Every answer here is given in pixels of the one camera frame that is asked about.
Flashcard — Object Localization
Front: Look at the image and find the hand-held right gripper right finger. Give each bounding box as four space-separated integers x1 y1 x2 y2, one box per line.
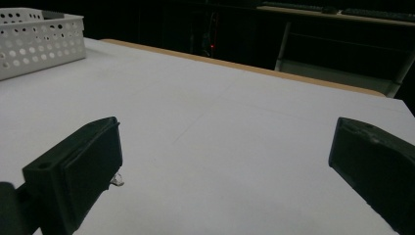
328 117 415 235

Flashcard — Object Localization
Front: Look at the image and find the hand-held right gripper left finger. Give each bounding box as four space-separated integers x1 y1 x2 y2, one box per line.
22 116 124 235

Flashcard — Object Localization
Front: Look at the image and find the white perforated plastic basket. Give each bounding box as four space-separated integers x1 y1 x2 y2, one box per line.
0 7 87 81

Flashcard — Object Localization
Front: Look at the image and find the white-legged desk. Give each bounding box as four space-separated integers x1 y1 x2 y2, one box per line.
255 3 415 98

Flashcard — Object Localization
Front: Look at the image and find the white table cover board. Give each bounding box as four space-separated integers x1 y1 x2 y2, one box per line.
0 37 415 235

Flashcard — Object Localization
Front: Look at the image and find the black keyboard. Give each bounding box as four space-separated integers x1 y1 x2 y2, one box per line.
341 7 415 24
260 1 324 13

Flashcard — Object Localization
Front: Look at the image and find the wooden table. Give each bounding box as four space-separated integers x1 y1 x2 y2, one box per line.
100 38 387 98

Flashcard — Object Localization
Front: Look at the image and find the black computer tower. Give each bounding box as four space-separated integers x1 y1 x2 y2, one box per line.
197 9 221 59

